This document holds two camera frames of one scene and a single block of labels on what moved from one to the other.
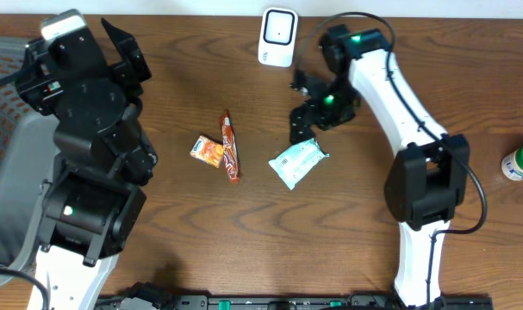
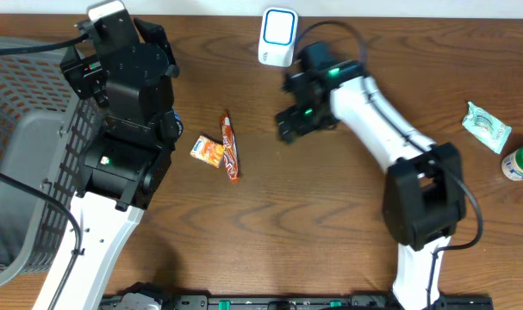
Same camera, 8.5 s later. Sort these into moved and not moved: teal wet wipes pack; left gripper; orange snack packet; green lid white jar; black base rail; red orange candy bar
Moved: left gripper; teal wet wipes pack
Not moved: green lid white jar; red orange candy bar; orange snack packet; black base rail
